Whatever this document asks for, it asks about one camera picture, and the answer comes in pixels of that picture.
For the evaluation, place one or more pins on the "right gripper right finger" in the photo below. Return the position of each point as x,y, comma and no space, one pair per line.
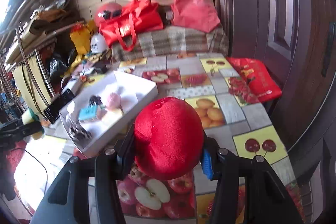
215,162

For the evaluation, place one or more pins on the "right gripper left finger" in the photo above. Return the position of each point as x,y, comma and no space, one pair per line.
112,165

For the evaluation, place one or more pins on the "red plush apple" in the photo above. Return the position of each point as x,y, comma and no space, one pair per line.
169,137

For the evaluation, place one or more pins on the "teal tissue pack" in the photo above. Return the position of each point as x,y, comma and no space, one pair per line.
89,114

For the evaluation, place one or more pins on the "pink plush peach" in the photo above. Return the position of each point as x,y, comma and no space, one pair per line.
113,102

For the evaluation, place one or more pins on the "blue grey braided scrunchie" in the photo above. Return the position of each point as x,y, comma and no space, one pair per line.
95,100

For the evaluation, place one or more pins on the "yellow green scrub sponge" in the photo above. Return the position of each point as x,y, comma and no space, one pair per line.
29,116

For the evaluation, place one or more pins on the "black white patterned scrunchie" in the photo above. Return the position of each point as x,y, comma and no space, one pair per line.
76,130

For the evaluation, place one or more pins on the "fruit pattern tablecloth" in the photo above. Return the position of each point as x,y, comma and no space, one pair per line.
231,115

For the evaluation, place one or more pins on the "white cardboard box tray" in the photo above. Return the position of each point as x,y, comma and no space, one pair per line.
110,123

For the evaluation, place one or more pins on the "metal storage shelf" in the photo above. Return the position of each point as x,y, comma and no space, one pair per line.
32,68

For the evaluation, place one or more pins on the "red gift bag on chair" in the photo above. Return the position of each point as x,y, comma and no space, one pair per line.
257,78

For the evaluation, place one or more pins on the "yellow shopping bag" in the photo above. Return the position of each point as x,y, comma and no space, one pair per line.
81,34

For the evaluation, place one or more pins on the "white hard hat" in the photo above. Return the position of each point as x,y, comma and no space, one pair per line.
98,44

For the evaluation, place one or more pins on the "plaid covered bench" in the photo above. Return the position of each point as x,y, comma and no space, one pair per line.
173,39

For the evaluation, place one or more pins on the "red tote bag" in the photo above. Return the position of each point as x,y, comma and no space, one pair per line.
136,17

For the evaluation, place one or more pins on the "red helmet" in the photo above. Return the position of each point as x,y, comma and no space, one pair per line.
106,12

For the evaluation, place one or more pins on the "red paper bag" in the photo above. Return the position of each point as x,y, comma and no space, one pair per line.
199,15

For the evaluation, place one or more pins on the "brown wooden door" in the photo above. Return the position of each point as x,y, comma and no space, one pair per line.
295,39

